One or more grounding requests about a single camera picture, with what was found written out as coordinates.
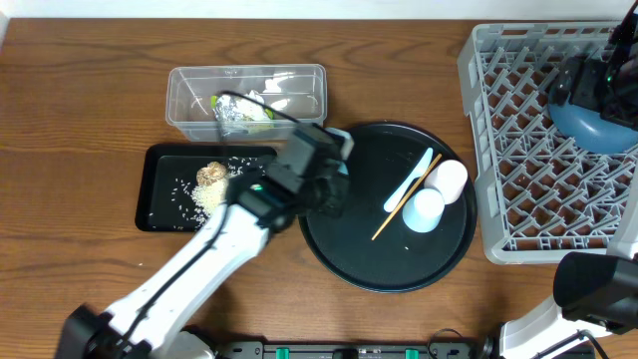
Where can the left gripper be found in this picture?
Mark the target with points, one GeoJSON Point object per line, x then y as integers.
{"type": "Point", "coordinates": [328, 188]}

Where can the blue plate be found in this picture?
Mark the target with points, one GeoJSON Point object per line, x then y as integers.
{"type": "Point", "coordinates": [589, 131]}

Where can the white tissue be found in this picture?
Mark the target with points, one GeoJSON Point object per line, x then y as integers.
{"type": "Point", "coordinates": [250, 108]}

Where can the brown mushroom food scrap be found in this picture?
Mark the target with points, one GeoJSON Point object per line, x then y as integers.
{"type": "Point", "coordinates": [213, 173]}

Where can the white rice pile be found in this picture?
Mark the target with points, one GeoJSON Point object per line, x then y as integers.
{"type": "Point", "coordinates": [209, 197]}

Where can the yellow snack wrapper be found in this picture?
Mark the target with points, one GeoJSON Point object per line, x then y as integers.
{"type": "Point", "coordinates": [225, 112]}

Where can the light blue bowl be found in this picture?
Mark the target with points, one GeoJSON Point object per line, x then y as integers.
{"type": "Point", "coordinates": [346, 146]}

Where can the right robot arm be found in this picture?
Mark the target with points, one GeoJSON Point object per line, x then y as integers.
{"type": "Point", "coordinates": [593, 295]}

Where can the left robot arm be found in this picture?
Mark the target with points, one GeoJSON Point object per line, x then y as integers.
{"type": "Point", "coordinates": [147, 322]}

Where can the grey dishwasher rack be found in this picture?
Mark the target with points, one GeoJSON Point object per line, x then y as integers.
{"type": "Point", "coordinates": [539, 194]}

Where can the black round tray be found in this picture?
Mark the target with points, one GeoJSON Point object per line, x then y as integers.
{"type": "Point", "coordinates": [367, 247]}

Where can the light blue plastic knife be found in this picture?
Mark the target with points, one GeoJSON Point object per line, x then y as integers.
{"type": "Point", "coordinates": [409, 179]}

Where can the light blue cup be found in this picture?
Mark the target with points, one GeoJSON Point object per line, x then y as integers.
{"type": "Point", "coordinates": [423, 211]}

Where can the wooden chopstick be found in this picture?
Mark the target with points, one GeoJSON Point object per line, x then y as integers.
{"type": "Point", "coordinates": [405, 198]}

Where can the pink cup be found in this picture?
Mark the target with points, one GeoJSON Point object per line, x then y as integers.
{"type": "Point", "coordinates": [449, 179]}

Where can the black rectangular tray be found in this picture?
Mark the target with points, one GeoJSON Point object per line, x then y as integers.
{"type": "Point", "coordinates": [156, 152]}

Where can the clear plastic bin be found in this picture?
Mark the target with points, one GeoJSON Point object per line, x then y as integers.
{"type": "Point", "coordinates": [292, 92]}

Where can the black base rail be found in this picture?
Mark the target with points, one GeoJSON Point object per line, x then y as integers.
{"type": "Point", "coordinates": [259, 350]}

